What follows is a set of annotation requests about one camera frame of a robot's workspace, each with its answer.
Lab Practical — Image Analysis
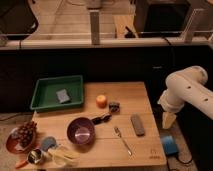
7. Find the silver metal fork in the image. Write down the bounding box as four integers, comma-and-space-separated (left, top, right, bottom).
114, 126, 133, 156

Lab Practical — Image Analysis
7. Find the grey rectangular block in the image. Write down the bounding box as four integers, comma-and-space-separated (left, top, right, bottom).
131, 114, 145, 136

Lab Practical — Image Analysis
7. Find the black handled utensil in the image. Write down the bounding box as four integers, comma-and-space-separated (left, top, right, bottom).
91, 114, 112, 125

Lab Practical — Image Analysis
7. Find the grey sponge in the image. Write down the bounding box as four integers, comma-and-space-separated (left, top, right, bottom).
56, 89, 70, 103

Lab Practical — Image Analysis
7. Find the red plate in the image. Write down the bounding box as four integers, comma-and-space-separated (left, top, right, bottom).
6, 128, 36, 154

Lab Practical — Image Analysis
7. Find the orange fruit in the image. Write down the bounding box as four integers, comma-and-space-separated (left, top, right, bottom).
96, 95, 107, 108

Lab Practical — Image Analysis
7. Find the wooden table board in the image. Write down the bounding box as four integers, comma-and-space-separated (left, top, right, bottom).
32, 82, 166, 170

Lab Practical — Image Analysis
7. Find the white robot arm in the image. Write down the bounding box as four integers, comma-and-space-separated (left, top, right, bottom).
158, 66, 213, 129

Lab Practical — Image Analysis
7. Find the purple bowl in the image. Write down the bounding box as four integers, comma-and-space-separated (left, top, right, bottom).
67, 117, 95, 145

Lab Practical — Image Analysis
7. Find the bunch of dark grapes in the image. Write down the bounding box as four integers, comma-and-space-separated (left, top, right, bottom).
18, 121, 37, 148

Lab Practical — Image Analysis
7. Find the blue round lid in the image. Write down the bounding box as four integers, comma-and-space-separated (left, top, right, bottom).
40, 137, 56, 151

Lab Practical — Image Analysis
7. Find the small dark grey object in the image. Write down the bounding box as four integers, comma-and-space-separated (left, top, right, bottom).
109, 102, 120, 113

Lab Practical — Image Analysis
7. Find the silver metal cup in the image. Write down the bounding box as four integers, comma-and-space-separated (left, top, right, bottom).
27, 149, 45, 165

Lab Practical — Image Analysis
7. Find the blue tape roll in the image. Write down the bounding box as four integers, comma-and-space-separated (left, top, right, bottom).
161, 136, 179, 156

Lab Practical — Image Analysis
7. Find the green plastic tray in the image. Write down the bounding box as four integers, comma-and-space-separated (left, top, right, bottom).
30, 75, 84, 112

